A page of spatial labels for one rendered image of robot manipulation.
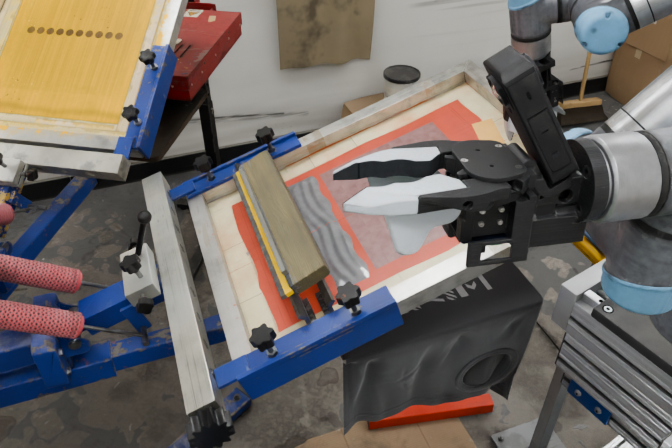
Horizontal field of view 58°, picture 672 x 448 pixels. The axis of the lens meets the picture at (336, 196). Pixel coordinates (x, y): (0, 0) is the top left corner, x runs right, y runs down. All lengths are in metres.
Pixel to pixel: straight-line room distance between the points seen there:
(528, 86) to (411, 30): 3.12
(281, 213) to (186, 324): 0.28
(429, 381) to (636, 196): 1.02
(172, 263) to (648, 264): 0.92
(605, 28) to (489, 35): 2.80
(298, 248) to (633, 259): 0.67
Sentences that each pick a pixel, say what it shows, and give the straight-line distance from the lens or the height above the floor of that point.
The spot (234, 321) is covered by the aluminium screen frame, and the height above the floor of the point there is 1.08.
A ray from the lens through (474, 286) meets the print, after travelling 1.45.
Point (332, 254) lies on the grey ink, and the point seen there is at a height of 1.12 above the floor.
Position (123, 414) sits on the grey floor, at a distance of 2.46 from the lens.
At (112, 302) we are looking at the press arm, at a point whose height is 1.07.
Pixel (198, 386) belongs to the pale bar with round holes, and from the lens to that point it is 1.07.
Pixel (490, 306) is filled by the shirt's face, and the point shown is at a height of 0.95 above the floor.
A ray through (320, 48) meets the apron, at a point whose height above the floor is 0.63.
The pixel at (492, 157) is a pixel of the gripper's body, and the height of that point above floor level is 1.69.
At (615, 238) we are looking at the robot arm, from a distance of 0.65.
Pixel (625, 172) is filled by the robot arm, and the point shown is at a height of 1.68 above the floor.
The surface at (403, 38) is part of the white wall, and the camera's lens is 3.57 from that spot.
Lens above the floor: 1.96
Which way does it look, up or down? 37 degrees down
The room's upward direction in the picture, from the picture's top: straight up
